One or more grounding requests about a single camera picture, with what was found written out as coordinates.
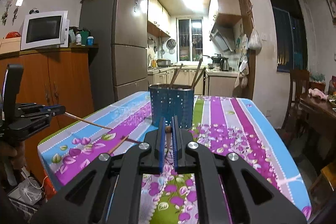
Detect orange wooden cabinet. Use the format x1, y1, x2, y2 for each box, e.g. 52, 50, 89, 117
1, 47, 98, 182

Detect wooden chopstick six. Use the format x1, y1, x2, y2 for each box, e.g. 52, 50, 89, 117
165, 126, 172, 157

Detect wooden chopstick three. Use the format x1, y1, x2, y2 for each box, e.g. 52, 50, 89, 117
64, 112, 113, 131

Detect wooden chopstick five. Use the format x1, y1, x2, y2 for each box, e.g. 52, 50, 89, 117
191, 57, 203, 89

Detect white medicine bottle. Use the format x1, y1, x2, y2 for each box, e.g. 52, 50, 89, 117
76, 32, 81, 45

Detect green box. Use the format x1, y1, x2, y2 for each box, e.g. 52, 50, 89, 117
80, 30, 91, 46

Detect white microwave oven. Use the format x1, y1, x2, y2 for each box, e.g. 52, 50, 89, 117
21, 11, 70, 51

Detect dark wooden dining table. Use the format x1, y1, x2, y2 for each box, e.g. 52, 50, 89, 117
299, 93, 335, 164

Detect blue perforated utensil holder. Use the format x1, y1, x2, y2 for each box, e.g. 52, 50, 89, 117
149, 84, 194, 129

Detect white hanging plastic bag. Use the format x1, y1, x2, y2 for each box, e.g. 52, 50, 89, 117
248, 28, 262, 51

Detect pink cloth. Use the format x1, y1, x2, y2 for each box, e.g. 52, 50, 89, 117
308, 88, 327, 101

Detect steel range hood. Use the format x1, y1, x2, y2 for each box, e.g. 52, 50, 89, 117
210, 23, 236, 52

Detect steel electric kettle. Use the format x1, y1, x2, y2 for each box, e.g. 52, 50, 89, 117
219, 57, 230, 71

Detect wooden chopstick four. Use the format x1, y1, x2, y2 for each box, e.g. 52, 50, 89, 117
108, 136, 127, 155

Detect beige kitchen counter cabinets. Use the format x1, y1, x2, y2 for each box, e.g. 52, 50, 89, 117
147, 66, 243, 97

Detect dark living room window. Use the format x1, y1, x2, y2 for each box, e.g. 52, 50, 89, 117
270, 0, 307, 72

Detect blue lidded jar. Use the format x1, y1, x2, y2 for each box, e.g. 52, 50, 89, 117
87, 36, 94, 46

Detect rice cooker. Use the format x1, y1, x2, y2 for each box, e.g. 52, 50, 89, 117
157, 59, 171, 68

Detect black wok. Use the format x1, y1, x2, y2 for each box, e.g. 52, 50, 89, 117
203, 54, 224, 64

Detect grey tall refrigerator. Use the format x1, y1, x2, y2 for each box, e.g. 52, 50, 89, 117
79, 0, 148, 110

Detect kitchen window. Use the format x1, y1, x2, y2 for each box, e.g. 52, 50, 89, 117
178, 18, 203, 61

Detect wooden dining chair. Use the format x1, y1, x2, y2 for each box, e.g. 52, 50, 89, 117
276, 69, 310, 135

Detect left hand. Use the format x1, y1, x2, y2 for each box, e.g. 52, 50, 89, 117
1, 141, 25, 169

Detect framed elephant picture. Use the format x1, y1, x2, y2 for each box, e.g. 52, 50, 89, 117
326, 0, 336, 25

